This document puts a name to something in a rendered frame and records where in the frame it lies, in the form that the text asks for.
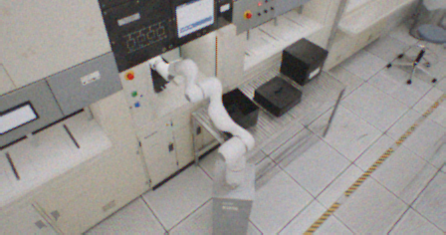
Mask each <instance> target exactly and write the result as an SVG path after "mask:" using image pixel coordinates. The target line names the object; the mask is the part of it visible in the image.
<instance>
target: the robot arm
mask: <svg viewBox="0 0 446 235"><path fill-rule="evenodd" d="M149 66H150V67H151V68H153V69H154V70H155V71H157V72H158V73H160V74H161V75H162V76H163V77H164V78H165V79H166V80H167V81H173V79H175V76H181V75H185V77H186V84H185V88H184V96H185V97H186V99H187V100H188V101H189V102H190V103H198V102H199V101H202V100H203V99H205V98H207V97H209V98H210V104H209V108H208V113H209V117H210V118H211V119H212V121H213V122H214V124H215V125H216V127H217V128H219V129H220V130H224V131H229V132H231V133H232V134H233V136H234V137H232V138H231V139H229V140H228V141H226V142H225V143H223V144H222V145H220V148H219V149H218V156H219V157H220V159H221V160H222V161H223V162H225V163H226V169H224V170H223V171H222V173H221V174H220V183H221V184H222V187H224V188H225V189H227V190H228V191H232V192H238V191H242V190H243V189H245V187H246V186H247V184H248V174H247V173H246V171H245V170H244V169H245V164H246V158H245V156H244V154H246V152H248V151H249V150H251V149H252V148H253V146H254V145H255V139H254V138H253V136H252V135H251V134H250V133H249V132H247V131H246V130H244V129H243V128H241V127H240V126H238V125H237V124H235V123H234V122H233V121H232V120H231V118H230V117H229V115H228V114H227V112H226V110H225V108H224V107H223V105H222V85H221V83H220V81H219V80H218V79H216V78H215V77H208V78H206V79H203V80H202V81H201V82H199V83H197V84H194V81H195V79H196V77H197V75H198V73H199V70H198V67H197V66H196V64H195V63H194V62H193V61H192V60H189V59H186V60H175V61H174V62H170V63H169V64H166V63H164V62H163V61H162V59H161V58H160V56H157V57H156V58H153V59H151V60H149Z"/></svg>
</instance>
